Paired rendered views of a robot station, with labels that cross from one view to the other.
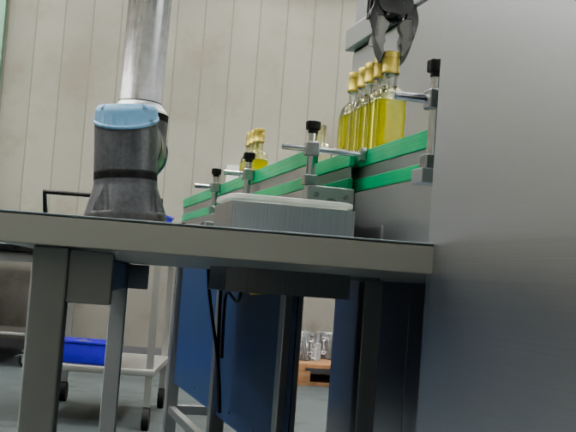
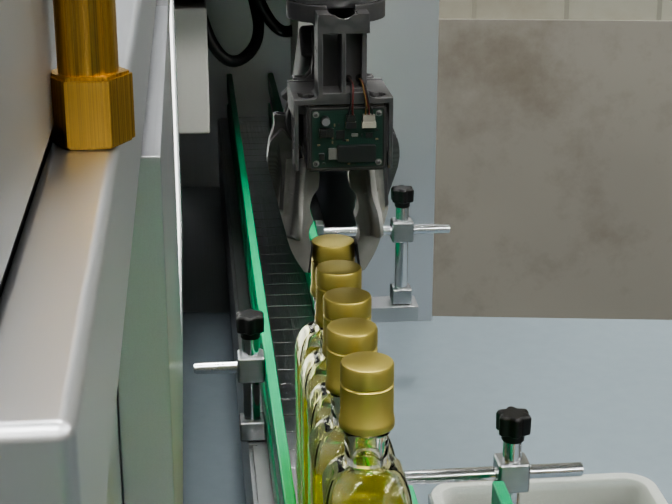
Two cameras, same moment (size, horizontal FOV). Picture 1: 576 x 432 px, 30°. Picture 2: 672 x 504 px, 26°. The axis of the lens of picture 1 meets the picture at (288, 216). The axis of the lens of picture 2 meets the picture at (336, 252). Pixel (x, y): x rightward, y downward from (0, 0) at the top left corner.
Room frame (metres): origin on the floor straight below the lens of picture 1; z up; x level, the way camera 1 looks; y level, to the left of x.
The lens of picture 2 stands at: (3.15, -0.03, 1.53)
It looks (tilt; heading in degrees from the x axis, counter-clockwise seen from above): 19 degrees down; 188
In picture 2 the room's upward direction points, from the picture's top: straight up
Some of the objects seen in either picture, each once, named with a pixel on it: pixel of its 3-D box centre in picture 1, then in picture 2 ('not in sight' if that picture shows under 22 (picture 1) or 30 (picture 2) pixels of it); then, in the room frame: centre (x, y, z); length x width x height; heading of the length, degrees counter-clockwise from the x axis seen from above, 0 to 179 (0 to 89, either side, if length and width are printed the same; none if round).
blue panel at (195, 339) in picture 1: (252, 337); not in sight; (2.94, 0.07, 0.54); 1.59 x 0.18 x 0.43; 14
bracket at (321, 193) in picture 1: (328, 205); not in sight; (2.07, -0.08, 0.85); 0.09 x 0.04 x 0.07; 104
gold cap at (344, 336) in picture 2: (365, 78); (352, 356); (2.26, -0.14, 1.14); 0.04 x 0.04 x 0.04
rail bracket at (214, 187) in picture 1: (207, 190); not in sight; (3.09, 0.24, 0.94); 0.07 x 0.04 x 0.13; 104
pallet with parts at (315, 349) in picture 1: (363, 360); not in sight; (8.02, -0.64, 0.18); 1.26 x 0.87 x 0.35; 96
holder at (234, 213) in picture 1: (296, 231); not in sight; (1.94, -0.02, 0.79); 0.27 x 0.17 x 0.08; 104
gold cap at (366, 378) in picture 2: (356, 83); (366, 392); (2.32, -0.13, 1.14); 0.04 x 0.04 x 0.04
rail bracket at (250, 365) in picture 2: not in sight; (229, 378); (1.88, -0.31, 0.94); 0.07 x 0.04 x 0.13; 104
